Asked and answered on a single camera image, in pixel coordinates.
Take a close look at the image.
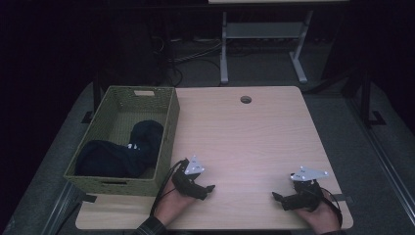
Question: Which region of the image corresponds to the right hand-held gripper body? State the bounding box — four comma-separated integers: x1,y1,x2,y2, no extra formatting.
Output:
281,165,329,212

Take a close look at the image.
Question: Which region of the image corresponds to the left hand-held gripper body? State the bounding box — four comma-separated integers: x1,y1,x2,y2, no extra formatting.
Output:
171,155,209,201

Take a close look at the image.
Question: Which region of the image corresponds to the dark blue knit sweater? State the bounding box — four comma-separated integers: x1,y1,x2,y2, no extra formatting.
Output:
74,119,164,179

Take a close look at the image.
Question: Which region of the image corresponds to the green woven basket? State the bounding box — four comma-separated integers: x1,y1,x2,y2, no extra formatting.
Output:
63,85,181,198

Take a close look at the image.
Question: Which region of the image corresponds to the person's left hand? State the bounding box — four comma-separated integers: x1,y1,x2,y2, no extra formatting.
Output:
152,178,198,227

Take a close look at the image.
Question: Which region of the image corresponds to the person's right hand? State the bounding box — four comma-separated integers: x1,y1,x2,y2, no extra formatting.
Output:
294,190,343,235

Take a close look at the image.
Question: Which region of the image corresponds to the black metal stand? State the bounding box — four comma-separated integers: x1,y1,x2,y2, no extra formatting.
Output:
358,63,388,127

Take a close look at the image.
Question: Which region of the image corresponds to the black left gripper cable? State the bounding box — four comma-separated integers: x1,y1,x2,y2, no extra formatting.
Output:
150,159,186,217

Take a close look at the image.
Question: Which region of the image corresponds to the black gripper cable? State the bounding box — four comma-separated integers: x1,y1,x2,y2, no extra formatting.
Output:
319,186,345,229
150,159,186,217

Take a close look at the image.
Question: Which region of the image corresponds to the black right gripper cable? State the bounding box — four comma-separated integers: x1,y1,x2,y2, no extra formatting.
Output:
319,186,345,229

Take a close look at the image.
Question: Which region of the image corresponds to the aluminium floor rail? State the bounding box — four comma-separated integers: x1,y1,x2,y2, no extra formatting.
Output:
40,180,86,235
346,97,415,217

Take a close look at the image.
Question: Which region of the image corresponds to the bundle of floor cables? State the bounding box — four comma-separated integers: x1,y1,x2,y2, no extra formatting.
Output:
150,34,223,87

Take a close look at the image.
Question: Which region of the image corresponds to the white metal table frame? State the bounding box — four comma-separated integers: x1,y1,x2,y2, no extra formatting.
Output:
208,0,350,85

